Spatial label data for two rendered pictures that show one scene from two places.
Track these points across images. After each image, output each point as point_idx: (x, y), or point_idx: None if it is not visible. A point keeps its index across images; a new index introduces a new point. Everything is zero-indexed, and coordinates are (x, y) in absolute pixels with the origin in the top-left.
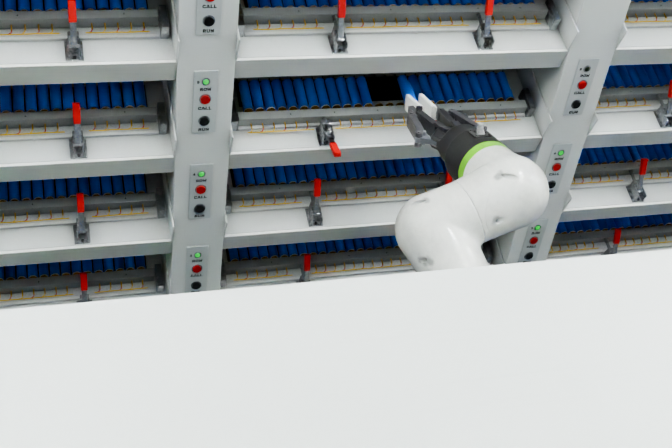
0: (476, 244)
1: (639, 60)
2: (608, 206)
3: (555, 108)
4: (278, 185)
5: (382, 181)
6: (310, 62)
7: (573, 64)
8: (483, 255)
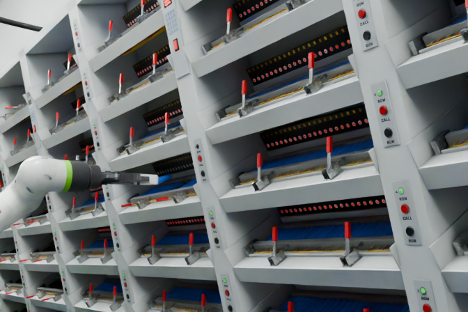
0: (8, 193)
1: (222, 137)
2: (255, 267)
3: (197, 177)
4: (158, 245)
5: (185, 245)
6: (122, 160)
7: (192, 145)
8: (6, 197)
